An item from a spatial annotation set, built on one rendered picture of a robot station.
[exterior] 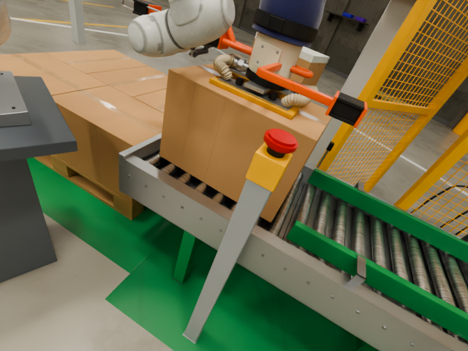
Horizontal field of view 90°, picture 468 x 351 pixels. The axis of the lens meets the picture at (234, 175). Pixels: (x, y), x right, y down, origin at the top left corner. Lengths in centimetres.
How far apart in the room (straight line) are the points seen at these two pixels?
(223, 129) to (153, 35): 37
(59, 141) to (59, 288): 76
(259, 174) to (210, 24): 38
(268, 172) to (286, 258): 47
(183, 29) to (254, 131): 37
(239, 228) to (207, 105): 49
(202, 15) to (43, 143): 57
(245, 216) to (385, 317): 61
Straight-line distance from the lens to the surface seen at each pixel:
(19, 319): 140
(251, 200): 54
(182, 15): 69
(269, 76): 72
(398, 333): 106
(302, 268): 90
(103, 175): 154
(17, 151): 88
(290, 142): 47
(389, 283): 104
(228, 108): 86
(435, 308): 112
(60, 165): 187
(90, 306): 135
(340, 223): 122
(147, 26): 74
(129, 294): 135
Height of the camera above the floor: 123
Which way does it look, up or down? 36 degrees down
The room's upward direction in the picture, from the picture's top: 20 degrees clockwise
